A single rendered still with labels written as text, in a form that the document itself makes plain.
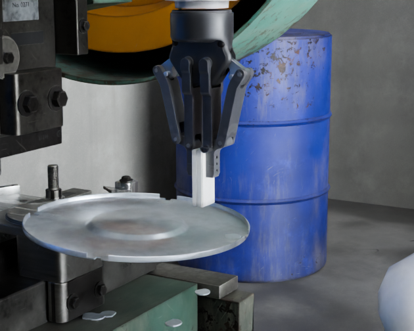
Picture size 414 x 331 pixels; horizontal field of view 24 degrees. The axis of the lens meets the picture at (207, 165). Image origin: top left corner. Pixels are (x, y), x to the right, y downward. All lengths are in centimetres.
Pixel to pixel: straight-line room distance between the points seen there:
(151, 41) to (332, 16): 311
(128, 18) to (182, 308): 49
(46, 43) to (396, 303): 64
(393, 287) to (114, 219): 44
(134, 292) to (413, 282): 58
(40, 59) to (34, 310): 34
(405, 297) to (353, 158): 376
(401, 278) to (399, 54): 363
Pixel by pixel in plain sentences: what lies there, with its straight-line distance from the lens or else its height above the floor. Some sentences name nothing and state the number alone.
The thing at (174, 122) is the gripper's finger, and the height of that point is 92.
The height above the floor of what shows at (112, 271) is 67.
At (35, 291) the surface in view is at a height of 70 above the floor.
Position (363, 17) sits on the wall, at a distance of 459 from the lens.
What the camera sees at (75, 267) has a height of 72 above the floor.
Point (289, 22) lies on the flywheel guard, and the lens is 157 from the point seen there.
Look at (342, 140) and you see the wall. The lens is 468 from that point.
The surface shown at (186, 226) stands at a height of 78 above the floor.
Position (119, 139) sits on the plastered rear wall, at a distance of 367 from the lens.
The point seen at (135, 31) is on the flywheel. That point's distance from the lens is 159.
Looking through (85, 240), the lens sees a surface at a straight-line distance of 117.
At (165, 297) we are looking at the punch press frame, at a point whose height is 65.
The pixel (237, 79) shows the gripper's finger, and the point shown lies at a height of 98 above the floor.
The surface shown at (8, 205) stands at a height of 78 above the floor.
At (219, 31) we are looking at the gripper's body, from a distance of 111.
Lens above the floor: 111
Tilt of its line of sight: 12 degrees down
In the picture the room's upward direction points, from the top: straight up
